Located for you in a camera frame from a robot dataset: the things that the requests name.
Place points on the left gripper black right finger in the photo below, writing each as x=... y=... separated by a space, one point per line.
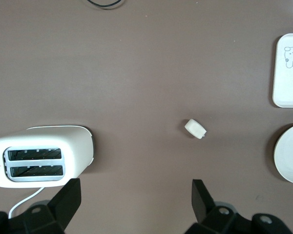
x=201 y=202

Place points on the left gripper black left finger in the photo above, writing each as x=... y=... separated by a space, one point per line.
x=66 y=202

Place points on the small white bun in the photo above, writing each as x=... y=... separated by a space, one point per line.
x=194 y=128

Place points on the beige round bowl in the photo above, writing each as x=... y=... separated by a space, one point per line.
x=291 y=156

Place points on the cream rabbit print tray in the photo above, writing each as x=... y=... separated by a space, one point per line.
x=288 y=92

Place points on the cream two-slot toaster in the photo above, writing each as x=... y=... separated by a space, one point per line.
x=73 y=143

